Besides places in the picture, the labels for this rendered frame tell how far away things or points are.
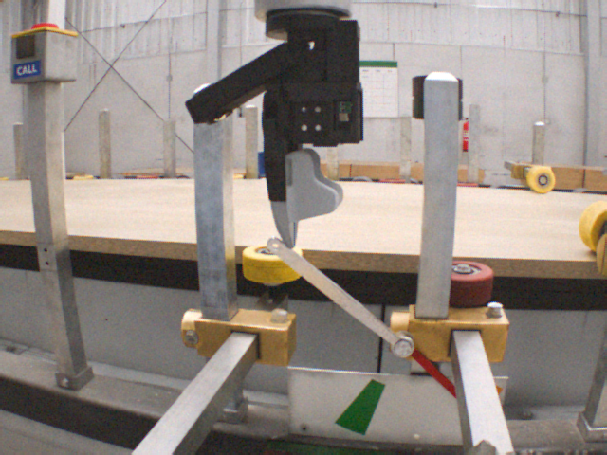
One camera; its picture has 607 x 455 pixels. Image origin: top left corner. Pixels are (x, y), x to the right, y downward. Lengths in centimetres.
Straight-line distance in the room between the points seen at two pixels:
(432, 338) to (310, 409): 17
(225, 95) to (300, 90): 7
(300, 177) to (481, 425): 26
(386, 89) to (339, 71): 723
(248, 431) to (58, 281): 33
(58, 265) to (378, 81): 719
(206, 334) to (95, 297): 41
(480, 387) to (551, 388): 46
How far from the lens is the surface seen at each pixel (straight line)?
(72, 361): 75
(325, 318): 79
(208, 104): 45
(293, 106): 42
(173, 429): 41
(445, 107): 50
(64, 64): 68
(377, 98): 766
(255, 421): 65
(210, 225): 55
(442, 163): 50
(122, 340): 96
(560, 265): 72
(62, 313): 72
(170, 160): 179
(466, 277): 57
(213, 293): 57
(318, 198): 43
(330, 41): 43
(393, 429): 61
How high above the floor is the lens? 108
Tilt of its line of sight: 12 degrees down
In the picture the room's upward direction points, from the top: straight up
